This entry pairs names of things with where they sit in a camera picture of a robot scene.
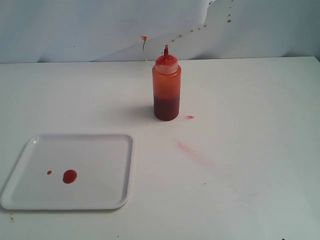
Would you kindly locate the red sauce blob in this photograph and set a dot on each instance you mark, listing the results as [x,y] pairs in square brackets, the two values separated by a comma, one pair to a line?
[67,177]

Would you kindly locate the white rectangular tray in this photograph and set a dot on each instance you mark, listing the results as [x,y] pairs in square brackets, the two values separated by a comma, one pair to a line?
[103,162]

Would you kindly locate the red sauce squeeze bottle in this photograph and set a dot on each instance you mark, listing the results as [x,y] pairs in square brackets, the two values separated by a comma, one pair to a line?
[166,82]

